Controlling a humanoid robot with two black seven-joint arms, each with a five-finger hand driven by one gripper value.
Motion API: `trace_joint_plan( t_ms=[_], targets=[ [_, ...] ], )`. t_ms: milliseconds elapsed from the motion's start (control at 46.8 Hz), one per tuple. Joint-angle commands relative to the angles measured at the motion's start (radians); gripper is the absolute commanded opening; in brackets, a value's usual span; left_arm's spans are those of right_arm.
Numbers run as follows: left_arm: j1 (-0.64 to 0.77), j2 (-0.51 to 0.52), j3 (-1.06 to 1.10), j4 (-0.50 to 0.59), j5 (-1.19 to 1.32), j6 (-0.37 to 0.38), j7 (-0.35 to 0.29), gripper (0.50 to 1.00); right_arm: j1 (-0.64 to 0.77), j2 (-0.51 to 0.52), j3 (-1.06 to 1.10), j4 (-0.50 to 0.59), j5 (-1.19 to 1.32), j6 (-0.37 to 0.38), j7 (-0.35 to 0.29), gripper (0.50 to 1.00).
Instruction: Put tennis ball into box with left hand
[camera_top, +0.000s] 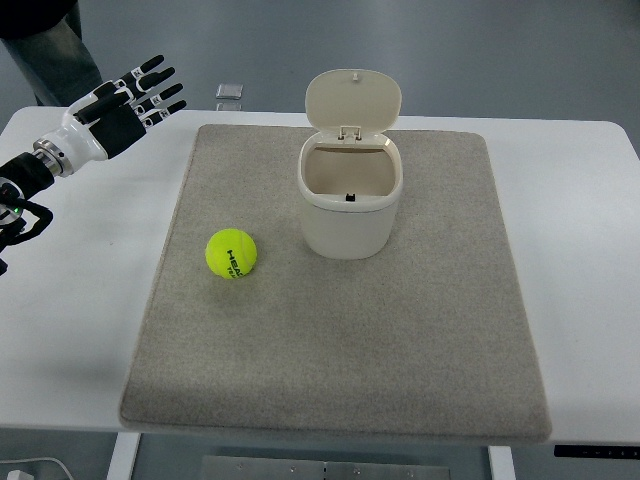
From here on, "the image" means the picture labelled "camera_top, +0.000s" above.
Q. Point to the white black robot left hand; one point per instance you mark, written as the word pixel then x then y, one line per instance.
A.
pixel 110 119

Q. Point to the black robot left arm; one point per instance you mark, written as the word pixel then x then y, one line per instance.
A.
pixel 22 178

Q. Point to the metal table base plate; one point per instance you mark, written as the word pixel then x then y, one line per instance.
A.
pixel 228 467

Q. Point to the white power strip with cable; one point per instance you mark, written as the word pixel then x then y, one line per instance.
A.
pixel 25 468

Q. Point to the white right table leg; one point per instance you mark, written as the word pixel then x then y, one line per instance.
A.
pixel 501 463

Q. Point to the yellow tennis ball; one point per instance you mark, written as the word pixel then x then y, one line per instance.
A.
pixel 231 253

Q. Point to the small clear floor plate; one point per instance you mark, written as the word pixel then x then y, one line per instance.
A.
pixel 230 91

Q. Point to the white table leg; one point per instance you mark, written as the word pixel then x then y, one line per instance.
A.
pixel 124 456
pixel 501 463

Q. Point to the white left table leg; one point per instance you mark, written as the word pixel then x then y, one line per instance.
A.
pixel 124 456

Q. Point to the cream bin with open lid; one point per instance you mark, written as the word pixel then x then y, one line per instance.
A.
pixel 350 173

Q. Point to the beige felt mat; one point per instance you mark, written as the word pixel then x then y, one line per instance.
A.
pixel 427 338

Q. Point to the black table control panel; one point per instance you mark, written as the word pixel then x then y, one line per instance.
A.
pixel 615 452

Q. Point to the person's grey trouser legs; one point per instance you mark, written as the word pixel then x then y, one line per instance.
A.
pixel 44 38

